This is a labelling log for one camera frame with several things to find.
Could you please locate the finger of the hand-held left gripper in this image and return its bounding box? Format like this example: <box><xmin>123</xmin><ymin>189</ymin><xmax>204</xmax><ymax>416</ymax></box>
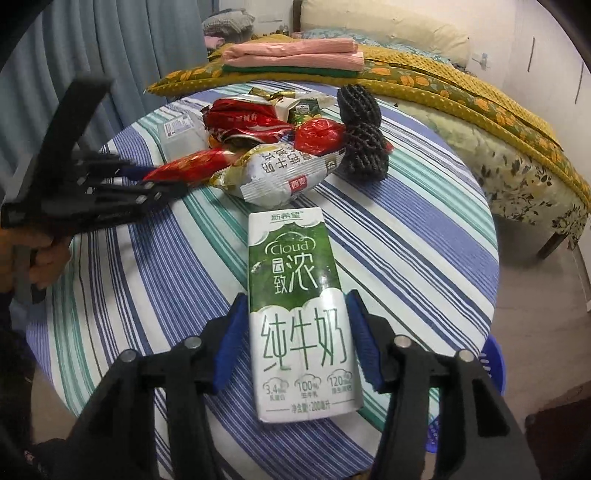
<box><xmin>81</xmin><ymin>181</ymin><xmax>190</xmax><ymax>219</ymax></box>
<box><xmin>74</xmin><ymin>148</ymin><xmax>151</xmax><ymax>183</ymax></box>

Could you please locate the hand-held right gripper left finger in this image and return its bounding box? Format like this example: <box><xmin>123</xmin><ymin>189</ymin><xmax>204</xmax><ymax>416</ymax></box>
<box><xmin>51</xmin><ymin>292</ymin><xmax>250</xmax><ymax>480</ymax></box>

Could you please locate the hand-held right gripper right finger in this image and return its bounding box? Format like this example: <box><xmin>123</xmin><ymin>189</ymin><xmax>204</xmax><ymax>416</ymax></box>
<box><xmin>345</xmin><ymin>290</ymin><xmax>541</xmax><ymax>480</ymax></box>

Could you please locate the long red snack wrapper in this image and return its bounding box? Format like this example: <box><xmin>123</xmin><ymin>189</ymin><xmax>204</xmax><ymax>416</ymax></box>
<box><xmin>143</xmin><ymin>148</ymin><xmax>243</xmax><ymax>188</ymax></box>

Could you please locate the clear plastic packet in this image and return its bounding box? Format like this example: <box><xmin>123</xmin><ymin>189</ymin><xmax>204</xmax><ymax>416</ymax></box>
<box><xmin>157</xmin><ymin>113</ymin><xmax>211</xmax><ymax>162</ymax></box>

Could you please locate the green and white milk carton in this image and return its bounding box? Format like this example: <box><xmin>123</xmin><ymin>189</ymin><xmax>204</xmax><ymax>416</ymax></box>
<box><xmin>248</xmin><ymin>208</ymin><xmax>363</xmax><ymax>424</ymax></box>

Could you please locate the red foil bag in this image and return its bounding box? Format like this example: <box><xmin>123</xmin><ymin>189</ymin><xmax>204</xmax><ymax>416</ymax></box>
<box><xmin>203</xmin><ymin>98</ymin><xmax>296</xmax><ymax>151</ymax></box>

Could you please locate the white and green snack bag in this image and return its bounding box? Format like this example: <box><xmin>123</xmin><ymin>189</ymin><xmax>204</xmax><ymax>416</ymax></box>
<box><xmin>210</xmin><ymin>143</ymin><xmax>345</xmax><ymax>208</ymax></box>

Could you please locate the black foam fruit net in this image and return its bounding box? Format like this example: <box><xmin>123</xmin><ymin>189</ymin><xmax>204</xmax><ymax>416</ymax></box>
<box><xmin>336</xmin><ymin>84</ymin><xmax>391</xmax><ymax>182</ymax></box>

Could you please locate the person's left hand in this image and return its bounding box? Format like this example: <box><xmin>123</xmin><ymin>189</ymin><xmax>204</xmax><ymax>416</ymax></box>
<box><xmin>0</xmin><ymin>228</ymin><xmax>72</xmax><ymax>296</ymax></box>

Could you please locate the blue-grey curtain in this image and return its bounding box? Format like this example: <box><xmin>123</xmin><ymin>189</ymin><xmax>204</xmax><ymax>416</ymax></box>
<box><xmin>0</xmin><ymin>0</ymin><xmax>208</xmax><ymax>222</ymax></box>

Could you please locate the striped tablecloth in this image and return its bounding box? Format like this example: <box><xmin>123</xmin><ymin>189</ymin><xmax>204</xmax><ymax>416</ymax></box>
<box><xmin>25</xmin><ymin>80</ymin><xmax>502</xmax><ymax>480</ymax></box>

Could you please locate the gold and green candy wrapper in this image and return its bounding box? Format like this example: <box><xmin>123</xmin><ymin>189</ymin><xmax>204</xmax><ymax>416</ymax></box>
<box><xmin>247</xmin><ymin>87</ymin><xmax>301</xmax><ymax>101</ymax></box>

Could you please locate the white wrapper with red print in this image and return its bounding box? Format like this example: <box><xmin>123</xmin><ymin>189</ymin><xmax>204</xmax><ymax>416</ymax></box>
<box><xmin>272</xmin><ymin>95</ymin><xmax>340</xmax><ymax>121</ymax></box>

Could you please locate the dark green packet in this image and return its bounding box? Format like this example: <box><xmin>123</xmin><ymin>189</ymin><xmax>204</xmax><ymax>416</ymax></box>
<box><xmin>291</xmin><ymin>99</ymin><xmax>324</xmax><ymax>125</ymax></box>

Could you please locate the grey clothes pile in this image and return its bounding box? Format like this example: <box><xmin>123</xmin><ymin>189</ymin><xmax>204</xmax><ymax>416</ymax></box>
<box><xmin>201</xmin><ymin>10</ymin><xmax>257</xmax><ymax>38</ymax></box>

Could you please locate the folded green cloth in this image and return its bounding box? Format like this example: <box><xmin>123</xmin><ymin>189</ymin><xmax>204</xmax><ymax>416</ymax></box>
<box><xmin>222</xmin><ymin>65</ymin><xmax>361</xmax><ymax>79</ymax></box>

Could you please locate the folded pink blanket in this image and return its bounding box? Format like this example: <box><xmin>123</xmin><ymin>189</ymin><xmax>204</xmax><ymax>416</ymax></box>
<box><xmin>222</xmin><ymin>38</ymin><xmax>365</xmax><ymax>71</ymax></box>

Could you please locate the dark brown mat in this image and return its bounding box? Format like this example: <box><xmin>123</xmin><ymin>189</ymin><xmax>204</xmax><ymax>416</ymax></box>
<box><xmin>524</xmin><ymin>397</ymin><xmax>591</xmax><ymax>480</ymax></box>

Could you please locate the person's dark clothing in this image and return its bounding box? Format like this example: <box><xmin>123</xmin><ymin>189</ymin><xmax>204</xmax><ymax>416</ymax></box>
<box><xmin>0</xmin><ymin>295</ymin><xmax>70</xmax><ymax>480</ymax></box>

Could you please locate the floral bed sheet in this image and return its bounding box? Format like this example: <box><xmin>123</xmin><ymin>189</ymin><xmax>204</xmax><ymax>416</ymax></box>
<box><xmin>416</xmin><ymin>97</ymin><xmax>589</xmax><ymax>250</ymax></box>

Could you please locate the teal floral pillow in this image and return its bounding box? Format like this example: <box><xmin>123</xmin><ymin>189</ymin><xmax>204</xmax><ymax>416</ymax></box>
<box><xmin>302</xmin><ymin>28</ymin><xmax>407</xmax><ymax>47</ymax></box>

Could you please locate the yellow patterned quilt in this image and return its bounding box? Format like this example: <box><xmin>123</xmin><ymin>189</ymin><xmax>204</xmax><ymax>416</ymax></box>
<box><xmin>145</xmin><ymin>32</ymin><xmax>591</xmax><ymax>204</ymax></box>

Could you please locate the beige pillow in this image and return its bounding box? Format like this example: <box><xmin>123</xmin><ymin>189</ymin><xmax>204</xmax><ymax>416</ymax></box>
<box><xmin>300</xmin><ymin>0</ymin><xmax>472</xmax><ymax>65</ymax></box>

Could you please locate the white wardrobe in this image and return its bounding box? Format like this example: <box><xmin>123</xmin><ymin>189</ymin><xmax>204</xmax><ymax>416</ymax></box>
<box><xmin>503</xmin><ymin>0</ymin><xmax>591</xmax><ymax>134</ymax></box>

